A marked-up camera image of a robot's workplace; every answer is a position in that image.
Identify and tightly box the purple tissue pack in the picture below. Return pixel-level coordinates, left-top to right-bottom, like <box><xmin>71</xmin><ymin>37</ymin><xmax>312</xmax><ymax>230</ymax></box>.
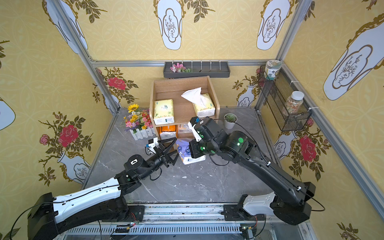
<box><xmin>176</xmin><ymin>138</ymin><xmax>206</xmax><ymax>165</ymax></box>

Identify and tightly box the orange tissue pack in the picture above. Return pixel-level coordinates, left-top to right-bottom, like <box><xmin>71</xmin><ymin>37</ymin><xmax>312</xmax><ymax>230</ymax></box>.
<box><xmin>159</xmin><ymin>125</ymin><xmax>177</xmax><ymax>140</ymax></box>

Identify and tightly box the yellow tissue pack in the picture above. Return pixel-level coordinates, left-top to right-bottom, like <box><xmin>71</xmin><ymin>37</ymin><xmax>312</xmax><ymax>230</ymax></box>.
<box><xmin>181</xmin><ymin>88</ymin><xmax>216</xmax><ymax>118</ymax></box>

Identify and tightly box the green-yellow tissue pack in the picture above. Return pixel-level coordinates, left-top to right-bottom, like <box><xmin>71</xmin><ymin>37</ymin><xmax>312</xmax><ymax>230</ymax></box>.
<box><xmin>153</xmin><ymin>99</ymin><xmax>175</xmax><ymax>125</ymax></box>

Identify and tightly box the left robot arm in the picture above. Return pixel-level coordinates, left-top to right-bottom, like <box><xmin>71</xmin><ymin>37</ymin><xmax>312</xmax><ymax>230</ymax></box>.
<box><xmin>25</xmin><ymin>138</ymin><xmax>179</xmax><ymax>240</ymax></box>

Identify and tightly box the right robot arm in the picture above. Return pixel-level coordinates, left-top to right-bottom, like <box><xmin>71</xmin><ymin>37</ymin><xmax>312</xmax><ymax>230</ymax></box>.
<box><xmin>188</xmin><ymin>117</ymin><xmax>316</xmax><ymax>226</ymax></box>

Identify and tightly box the wooden three-tier shelf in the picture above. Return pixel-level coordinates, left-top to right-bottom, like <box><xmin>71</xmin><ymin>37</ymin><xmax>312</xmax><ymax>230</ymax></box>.
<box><xmin>150</xmin><ymin>76</ymin><xmax>220</xmax><ymax>138</ymax></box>

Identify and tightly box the small cactus white pot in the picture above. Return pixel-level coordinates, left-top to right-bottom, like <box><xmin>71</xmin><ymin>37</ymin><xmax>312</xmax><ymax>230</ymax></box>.
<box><xmin>224</xmin><ymin>113</ymin><xmax>238</xmax><ymax>130</ymax></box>

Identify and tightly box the artificial flowers white fence planter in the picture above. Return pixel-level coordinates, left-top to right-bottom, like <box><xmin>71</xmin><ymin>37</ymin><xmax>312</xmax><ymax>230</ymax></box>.
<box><xmin>124</xmin><ymin>104</ymin><xmax>156</xmax><ymax>141</ymax></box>

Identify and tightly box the pink flower on rack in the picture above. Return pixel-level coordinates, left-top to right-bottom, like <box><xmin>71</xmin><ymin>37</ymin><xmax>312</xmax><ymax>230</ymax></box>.
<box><xmin>170</xmin><ymin>63</ymin><xmax>192</xmax><ymax>73</ymax></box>

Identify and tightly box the clear jar white lid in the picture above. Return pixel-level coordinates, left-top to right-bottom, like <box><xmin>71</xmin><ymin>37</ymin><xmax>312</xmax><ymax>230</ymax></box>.
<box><xmin>283</xmin><ymin>91</ymin><xmax>305</xmax><ymax>117</ymax></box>

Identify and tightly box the printed lidded jar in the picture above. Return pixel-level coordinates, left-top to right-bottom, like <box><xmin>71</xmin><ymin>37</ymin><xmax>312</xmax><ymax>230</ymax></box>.
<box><xmin>264</xmin><ymin>60</ymin><xmax>283</xmax><ymax>81</ymax></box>

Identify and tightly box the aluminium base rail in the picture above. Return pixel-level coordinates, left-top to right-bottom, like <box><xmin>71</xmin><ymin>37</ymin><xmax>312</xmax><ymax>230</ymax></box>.
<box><xmin>56</xmin><ymin>203</ymin><xmax>317</xmax><ymax>240</ymax></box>

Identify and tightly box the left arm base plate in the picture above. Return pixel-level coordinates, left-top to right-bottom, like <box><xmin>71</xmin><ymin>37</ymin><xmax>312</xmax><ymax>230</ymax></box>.
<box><xmin>119</xmin><ymin>205</ymin><xmax>145</xmax><ymax>222</ymax></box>

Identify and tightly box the dark wall hook rack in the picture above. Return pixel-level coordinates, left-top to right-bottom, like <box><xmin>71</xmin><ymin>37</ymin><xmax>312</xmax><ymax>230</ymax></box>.
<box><xmin>163</xmin><ymin>60</ymin><xmax>231</xmax><ymax>79</ymax></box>

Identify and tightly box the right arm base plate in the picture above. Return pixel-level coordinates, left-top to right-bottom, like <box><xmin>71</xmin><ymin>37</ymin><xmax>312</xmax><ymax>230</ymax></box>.
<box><xmin>221</xmin><ymin>205</ymin><xmax>266</xmax><ymax>221</ymax></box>

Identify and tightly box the black wire wall basket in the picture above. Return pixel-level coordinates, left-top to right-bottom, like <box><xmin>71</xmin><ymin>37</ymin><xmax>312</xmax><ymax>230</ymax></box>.
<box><xmin>255</xmin><ymin>66</ymin><xmax>312</xmax><ymax>132</ymax></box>

